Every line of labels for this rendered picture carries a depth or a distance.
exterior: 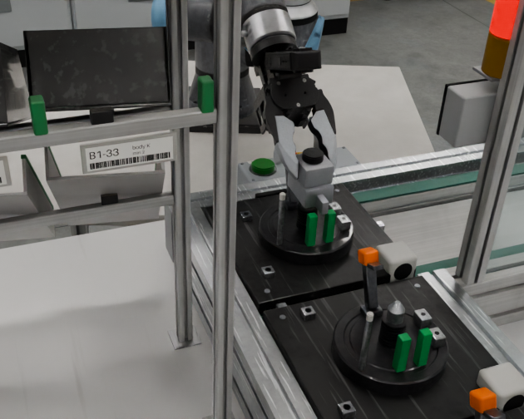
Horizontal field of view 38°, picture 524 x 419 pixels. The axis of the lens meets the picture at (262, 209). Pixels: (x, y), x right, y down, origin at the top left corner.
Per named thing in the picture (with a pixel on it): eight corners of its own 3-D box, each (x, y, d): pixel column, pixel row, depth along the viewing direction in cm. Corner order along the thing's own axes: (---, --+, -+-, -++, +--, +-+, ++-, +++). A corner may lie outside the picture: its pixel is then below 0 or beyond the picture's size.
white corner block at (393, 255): (372, 267, 110) (375, 244, 108) (398, 260, 112) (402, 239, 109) (387, 286, 107) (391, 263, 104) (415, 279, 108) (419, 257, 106)
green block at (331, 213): (322, 239, 109) (324, 209, 106) (329, 237, 109) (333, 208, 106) (325, 243, 108) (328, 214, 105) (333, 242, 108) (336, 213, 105)
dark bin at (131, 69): (54, 106, 97) (48, 47, 96) (156, 101, 99) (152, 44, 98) (30, 112, 70) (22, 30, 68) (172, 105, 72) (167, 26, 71)
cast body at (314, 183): (286, 184, 110) (289, 143, 106) (313, 179, 112) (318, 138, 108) (310, 217, 104) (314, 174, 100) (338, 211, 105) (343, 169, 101)
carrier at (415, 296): (262, 322, 99) (265, 246, 92) (420, 285, 107) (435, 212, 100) (342, 468, 81) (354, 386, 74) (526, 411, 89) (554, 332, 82)
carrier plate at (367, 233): (204, 217, 119) (204, 205, 118) (341, 192, 127) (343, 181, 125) (258, 314, 101) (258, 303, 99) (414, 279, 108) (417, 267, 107)
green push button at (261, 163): (248, 169, 131) (248, 159, 130) (269, 165, 133) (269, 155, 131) (255, 180, 128) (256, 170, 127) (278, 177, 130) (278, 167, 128)
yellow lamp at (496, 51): (472, 66, 94) (480, 28, 92) (506, 61, 96) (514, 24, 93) (496, 81, 91) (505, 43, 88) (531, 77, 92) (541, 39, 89)
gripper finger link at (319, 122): (338, 178, 112) (309, 125, 113) (352, 162, 106) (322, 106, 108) (320, 185, 110) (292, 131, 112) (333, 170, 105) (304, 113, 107)
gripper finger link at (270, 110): (295, 148, 107) (291, 93, 110) (299, 143, 105) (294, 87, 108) (264, 146, 105) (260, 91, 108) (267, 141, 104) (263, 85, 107)
